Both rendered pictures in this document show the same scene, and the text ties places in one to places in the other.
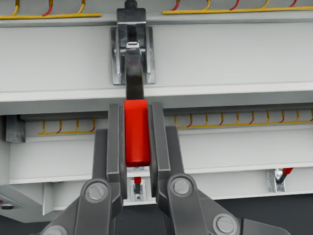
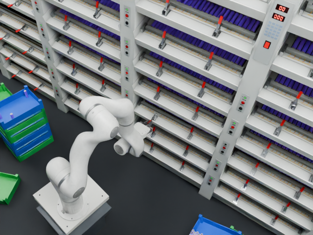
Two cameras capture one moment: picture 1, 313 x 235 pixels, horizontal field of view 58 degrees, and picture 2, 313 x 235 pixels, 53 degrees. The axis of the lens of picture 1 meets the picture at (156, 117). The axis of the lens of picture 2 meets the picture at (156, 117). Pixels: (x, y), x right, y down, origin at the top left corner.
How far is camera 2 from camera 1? 190 cm
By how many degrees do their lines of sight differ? 24
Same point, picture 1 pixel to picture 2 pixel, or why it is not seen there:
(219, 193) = (167, 162)
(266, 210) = (180, 183)
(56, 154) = not seen: hidden behind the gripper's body
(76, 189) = not seen: hidden behind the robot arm
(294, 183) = (186, 172)
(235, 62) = (163, 123)
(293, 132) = (180, 148)
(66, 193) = not seen: hidden behind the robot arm
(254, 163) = (169, 148)
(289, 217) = (185, 189)
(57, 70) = (147, 115)
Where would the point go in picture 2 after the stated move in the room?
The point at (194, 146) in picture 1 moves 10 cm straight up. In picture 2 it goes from (162, 139) to (163, 131)
